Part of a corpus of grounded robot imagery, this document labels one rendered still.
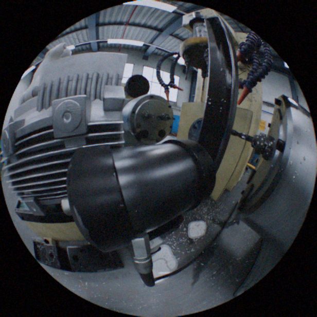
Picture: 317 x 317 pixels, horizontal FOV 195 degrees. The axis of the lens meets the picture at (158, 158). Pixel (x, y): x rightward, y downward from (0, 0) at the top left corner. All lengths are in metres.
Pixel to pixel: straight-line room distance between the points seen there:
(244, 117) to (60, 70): 0.40
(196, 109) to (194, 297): 0.58
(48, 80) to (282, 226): 0.31
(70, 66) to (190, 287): 0.42
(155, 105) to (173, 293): 0.61
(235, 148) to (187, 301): 0.43
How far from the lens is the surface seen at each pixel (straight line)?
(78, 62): 0.15
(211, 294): 0.32
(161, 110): 0.46
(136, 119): 0.41
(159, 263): 0.26
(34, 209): 0.18
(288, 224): 0.15
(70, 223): 0.22
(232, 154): 0.34
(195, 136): 0.39
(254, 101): 0.48
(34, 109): 0.17
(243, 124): 0.33
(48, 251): 0.29
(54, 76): 0.16
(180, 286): 0.28
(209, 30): 0.17
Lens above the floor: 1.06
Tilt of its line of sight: 26 degrees down
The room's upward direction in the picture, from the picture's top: 7 degrees clockwise
